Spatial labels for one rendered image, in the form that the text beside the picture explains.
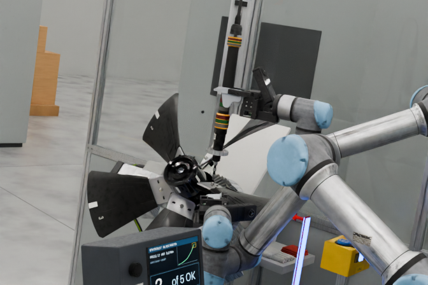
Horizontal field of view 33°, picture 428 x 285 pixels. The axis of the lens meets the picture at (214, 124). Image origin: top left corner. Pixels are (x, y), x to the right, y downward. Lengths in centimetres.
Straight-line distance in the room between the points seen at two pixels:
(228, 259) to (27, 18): 625
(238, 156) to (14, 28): 550
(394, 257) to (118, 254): 59
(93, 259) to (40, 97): 905
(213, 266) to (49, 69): 872
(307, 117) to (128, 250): 86
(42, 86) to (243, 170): 803
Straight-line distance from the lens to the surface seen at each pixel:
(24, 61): 801
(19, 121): 811
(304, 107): 213
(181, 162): 233
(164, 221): 227
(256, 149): 263
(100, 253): 146
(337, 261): 235
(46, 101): 1054
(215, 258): 190
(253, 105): 218
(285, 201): 189
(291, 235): 300
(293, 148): 167
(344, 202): 166
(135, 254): 146
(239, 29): 223
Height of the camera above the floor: 171
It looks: 8 degrees down
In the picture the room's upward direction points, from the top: 9 degrees clockwise
